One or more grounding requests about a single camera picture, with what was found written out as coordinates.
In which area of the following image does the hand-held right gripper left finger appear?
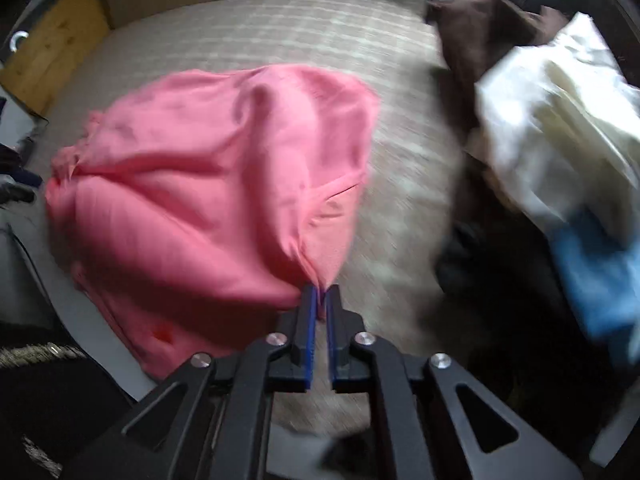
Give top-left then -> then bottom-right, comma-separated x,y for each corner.
60,284 -> 319,480

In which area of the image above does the person's dark trimmed clothing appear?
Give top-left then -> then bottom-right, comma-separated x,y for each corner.
0,330 -> 138,480

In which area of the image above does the brown cloth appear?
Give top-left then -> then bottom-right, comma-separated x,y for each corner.
425,0 -> 571,161

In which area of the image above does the plaid bed sheet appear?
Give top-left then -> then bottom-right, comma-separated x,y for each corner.
30,0 -> 501,431

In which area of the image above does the white cloth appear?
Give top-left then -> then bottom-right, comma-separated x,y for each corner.
472,12 -> 640,251

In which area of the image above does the pine wood board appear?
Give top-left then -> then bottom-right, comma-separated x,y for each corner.
0,0 -> 111,116

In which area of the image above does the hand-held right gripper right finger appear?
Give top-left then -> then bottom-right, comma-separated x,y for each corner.
325,284 -> 586,480

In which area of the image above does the blue cloth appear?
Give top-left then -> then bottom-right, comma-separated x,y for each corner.
550,210 -> 640,341

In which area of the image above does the dark cloth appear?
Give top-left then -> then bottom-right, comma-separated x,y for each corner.
434,155 -> 640,461

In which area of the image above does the white object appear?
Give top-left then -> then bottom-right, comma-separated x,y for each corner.
0,92 -> 48,153

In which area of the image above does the pink t-shirt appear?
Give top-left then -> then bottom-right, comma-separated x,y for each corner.
44,64 -> 382,381

